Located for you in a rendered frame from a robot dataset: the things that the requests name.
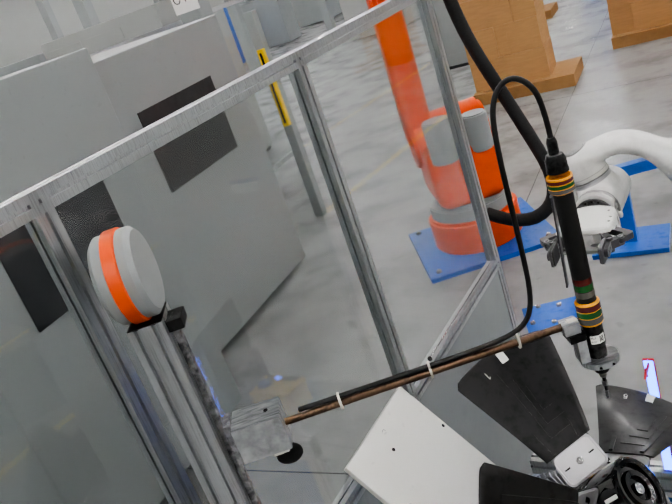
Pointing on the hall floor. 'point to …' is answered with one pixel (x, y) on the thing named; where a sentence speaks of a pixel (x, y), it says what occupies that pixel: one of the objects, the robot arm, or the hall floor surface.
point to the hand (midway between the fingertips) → (577, 255)
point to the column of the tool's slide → (186, 410)
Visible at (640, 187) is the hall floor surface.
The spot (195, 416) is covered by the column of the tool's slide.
